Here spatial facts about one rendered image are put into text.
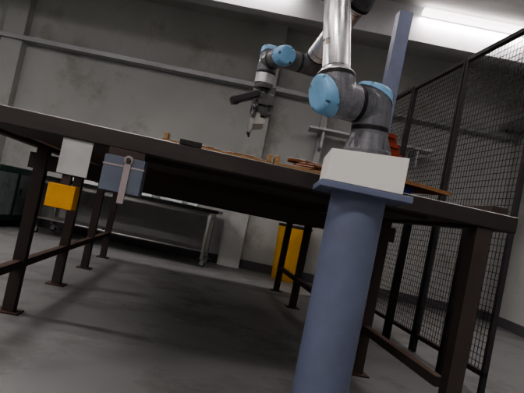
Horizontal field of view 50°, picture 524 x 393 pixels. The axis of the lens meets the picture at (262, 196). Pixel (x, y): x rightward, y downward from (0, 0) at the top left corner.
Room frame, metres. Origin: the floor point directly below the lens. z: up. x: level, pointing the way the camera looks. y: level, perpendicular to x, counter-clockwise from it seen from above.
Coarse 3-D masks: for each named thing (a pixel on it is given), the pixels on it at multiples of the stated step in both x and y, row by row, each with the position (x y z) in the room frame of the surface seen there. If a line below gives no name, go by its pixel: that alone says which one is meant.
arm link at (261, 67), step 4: (264, 44) 2.15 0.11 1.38; (268, 44) 2.13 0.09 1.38; (264, 48) 2.14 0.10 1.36; (268, 48) 2.13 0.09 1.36; (272, 48) 2.13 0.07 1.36; (260, 52) 2.15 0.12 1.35; (264, 52) 2.13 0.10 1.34; (260, 56) 2.15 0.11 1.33; (264, 56) 2.11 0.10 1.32; (260, 60) 2.14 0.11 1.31; (264, 60) 2.11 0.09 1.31; (260, 64) 2.14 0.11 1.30; (264, 64) 2.13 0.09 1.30; (260, 68) 2.14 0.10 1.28; (264, 68) 2.13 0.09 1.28; (268, 68) 2.13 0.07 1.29; (268, 72) 2.13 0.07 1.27; (272, 72) 2.14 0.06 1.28
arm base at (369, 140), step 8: (352, 128) 1.73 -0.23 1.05; (360, 128) 1.70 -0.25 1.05; (368, 128) 1.69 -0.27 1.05; (376, 128) 1.69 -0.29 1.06; (384, 128) 1.70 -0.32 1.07; (352, 136) 1.71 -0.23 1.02; (360, 136) 1.69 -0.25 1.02; (368, 136) 1.68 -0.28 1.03; (376, 136) 1.69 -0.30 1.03; (384, 136) 1.70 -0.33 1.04; (352, 144) 1.71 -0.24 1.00; (360, 144) 1.68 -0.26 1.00; (368, 144) 1.68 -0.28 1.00; (376, 144) 1.68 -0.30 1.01; (384, 144) 1.70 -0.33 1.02; (368, 152) 1.67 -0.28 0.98; (376, 152) 1.67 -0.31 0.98; (384, 152) 1.68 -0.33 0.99
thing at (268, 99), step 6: (258, 84) 2.14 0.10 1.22; (264, 84) 2.13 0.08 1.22; (258, 90) 2.17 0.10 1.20; (264, 90) 2.18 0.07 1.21; (270, 90) 2.15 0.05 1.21; (264, 96) 2.16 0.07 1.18; (270, 96) 2.15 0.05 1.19; (252, 102) 2.13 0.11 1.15; (258, 102) 2.13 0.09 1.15; (264, 102) 2.13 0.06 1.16; (270, 102) 2.13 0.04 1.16; (258, 108) 2.14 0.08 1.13; (264, 108) 2.14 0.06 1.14; (270, 108) 2.14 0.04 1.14; (264, 114) 2.14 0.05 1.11; (270, 114) 2.14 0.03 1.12
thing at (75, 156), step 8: (64, 144) 1.88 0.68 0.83; (72, 144) 1.88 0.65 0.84; (80, 144) 1.88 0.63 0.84; (88, 144) 1.89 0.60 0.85; (64, 152) 1.88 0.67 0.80; (72, 152) 1.88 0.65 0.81; (80, 152) 1.88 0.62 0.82; (88, 152) 1.89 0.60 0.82; (64, 160) 1.88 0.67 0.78; (72, 160) 1.88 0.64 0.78; (80, 160) 1.88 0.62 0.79; (88, 160) 1.89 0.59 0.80; (64, 168) 1.88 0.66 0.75; (72, 168) 1.88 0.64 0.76; (80, 168) 1.89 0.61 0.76; (80, 176) 1.89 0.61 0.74
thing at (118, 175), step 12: (108, 156) 1.87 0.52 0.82; (120, 156) 1.88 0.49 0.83; (132, 156) 1.89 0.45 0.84; (144, 156) 1.90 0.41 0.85; (108, 168) 1.87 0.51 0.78; (120, 168) 1.87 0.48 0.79; (132, 168) 1.88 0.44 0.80; (144, 168) 1.89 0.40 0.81; (108, 180) 1.87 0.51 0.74; (120, 180) 1.88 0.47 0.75; (132, 180) 1.88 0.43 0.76; (120, 192) 1.87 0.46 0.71; (132, 192) 1.88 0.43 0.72
